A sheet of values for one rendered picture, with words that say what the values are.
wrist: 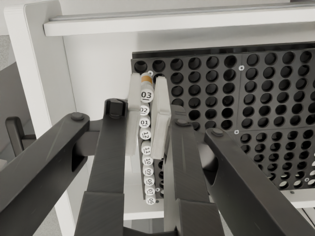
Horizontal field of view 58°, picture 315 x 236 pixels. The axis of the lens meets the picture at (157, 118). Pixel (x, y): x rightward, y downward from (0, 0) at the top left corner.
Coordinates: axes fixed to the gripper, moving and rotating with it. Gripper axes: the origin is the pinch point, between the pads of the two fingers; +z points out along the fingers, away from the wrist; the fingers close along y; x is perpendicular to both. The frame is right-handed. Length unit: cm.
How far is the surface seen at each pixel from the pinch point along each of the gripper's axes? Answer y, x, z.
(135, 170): 0.5, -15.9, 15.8
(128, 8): -3.1, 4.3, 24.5
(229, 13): 7.2, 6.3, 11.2
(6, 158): -28, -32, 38
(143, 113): 0.2, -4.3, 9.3
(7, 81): -42, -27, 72
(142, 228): 10, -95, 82
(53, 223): -36, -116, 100
